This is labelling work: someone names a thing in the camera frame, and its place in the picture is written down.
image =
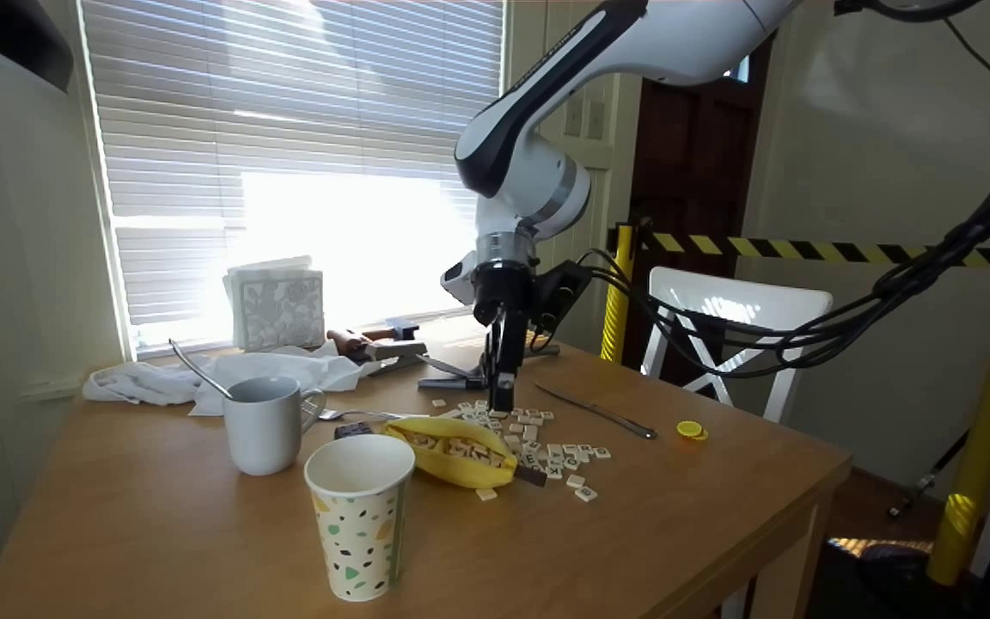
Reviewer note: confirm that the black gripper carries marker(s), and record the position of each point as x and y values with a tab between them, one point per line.
505	299

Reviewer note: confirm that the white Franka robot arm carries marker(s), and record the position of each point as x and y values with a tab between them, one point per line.
586	90

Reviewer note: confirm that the small white letter tile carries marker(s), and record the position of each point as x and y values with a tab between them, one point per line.
600	453
485	494
581	488

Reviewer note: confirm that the silver butter knife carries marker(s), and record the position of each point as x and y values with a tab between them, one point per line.
600	413

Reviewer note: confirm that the brown wooden object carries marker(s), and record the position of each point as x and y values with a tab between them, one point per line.
348	343

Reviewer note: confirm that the yellow bottle cap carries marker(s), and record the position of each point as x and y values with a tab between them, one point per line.
691	432

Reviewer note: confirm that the confetti print paper cup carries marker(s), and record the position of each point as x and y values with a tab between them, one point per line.
359	518

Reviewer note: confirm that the white panelled shutter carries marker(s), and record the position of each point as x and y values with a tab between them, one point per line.
586	195

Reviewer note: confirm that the white patterned tissue box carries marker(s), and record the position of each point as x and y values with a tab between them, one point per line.
276	308

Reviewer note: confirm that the white wooden chair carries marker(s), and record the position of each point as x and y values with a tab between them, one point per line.
735	299

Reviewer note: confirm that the pale grey mug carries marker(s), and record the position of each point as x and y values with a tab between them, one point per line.
261	432

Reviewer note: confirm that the dark wooden door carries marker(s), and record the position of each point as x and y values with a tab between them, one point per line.
687	173

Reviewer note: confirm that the metal spoon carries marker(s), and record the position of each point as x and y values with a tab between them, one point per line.
198	366

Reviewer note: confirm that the white window blinds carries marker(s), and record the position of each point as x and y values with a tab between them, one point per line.
288	139

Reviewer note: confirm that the yellow black barrier tape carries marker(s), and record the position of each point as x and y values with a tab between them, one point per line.
814	250

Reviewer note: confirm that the white crumpled cloth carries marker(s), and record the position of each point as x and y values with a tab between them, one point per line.
163	379

